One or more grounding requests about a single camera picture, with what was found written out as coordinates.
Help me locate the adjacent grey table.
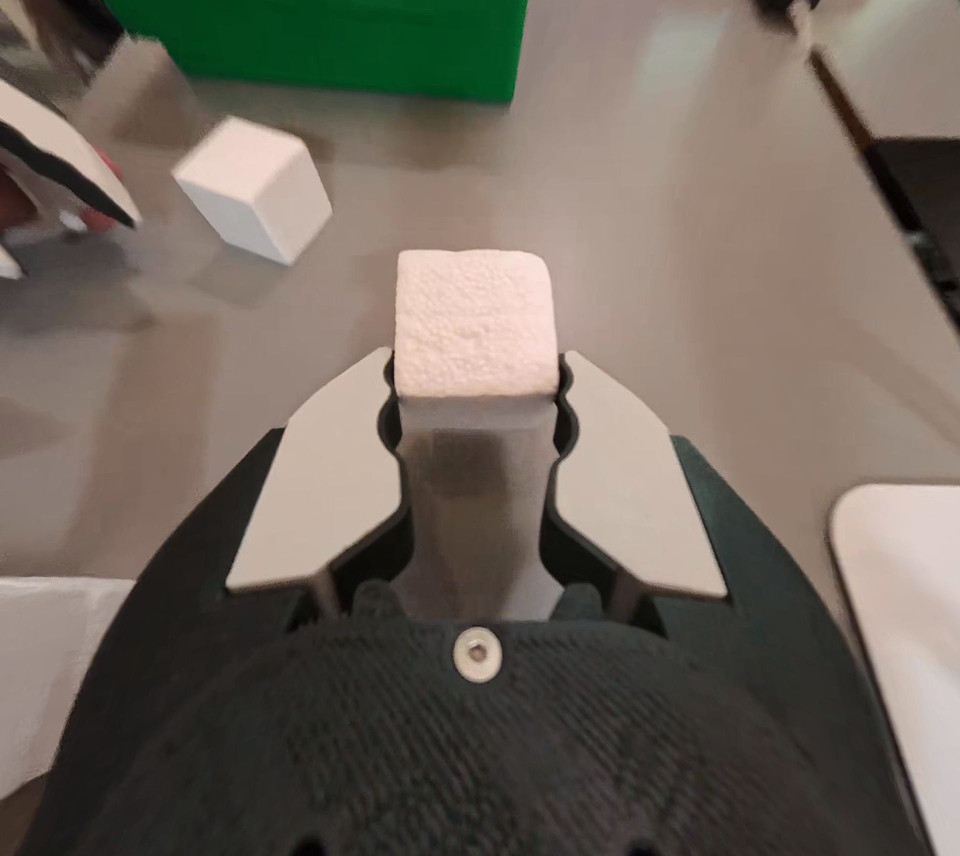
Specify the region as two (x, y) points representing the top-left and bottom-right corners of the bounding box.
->
(810, 0), (960, 143)

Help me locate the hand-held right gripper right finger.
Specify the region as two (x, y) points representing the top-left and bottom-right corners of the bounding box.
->
(540, 350), (730, 623)

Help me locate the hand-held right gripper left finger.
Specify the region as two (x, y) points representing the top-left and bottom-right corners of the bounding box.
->
(225, 346), (415, 616)

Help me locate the grey desk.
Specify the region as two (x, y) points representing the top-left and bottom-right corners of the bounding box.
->
(0, 0), (960, 856)

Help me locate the person's left hand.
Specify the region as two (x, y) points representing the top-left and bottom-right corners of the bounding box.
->
(0, 151), (126, 235)

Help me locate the white foam block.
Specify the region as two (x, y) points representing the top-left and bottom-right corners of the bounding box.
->
(170, 114), (334, 267)
(393, 248), (563, 400)
(828, 483), (960, 856)

